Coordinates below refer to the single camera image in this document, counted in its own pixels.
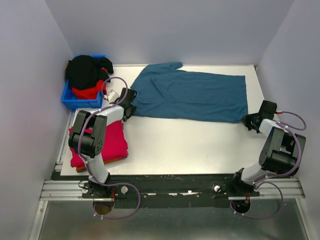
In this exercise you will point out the folded magenta t shirt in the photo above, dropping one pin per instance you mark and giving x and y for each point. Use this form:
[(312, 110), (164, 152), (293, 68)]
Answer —
[(115, 145)]

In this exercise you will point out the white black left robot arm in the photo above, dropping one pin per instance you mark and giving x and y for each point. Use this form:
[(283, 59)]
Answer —
[(98, 138)]

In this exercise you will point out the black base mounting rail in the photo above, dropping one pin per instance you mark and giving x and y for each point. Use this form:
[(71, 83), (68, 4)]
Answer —
[(167, 191)]

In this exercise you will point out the aluminium frame rail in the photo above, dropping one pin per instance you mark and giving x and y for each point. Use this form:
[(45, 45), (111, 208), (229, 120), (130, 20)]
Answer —
[(62, 190)]

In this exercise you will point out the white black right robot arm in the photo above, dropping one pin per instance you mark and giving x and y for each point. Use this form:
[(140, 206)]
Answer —
[(281, 154)]

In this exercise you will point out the folded orange t shirt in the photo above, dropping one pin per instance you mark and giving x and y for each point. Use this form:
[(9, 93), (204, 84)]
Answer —
[(77, 163)]

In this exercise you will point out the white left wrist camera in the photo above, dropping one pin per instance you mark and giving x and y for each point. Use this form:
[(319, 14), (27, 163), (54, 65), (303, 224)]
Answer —
[(111, 96)]

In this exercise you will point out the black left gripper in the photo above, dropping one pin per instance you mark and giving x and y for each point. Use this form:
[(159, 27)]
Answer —
[(133, 108)]

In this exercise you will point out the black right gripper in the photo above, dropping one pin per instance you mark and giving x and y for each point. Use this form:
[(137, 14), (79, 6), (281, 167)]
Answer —
[(246, 120)]

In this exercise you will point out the red crumpled garment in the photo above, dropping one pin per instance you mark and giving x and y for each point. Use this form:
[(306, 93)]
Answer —
[(87, 90)]

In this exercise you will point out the teal blue t shirt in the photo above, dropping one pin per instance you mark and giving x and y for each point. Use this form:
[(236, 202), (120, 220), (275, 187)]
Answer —
[(164, 90)]

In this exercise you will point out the black crumpled garment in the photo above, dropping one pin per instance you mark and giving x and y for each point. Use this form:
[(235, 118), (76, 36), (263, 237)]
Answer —
[(83, 62)]

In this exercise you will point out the blue plastic bin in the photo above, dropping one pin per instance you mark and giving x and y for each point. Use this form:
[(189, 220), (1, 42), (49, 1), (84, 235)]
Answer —
[(72, 102)]

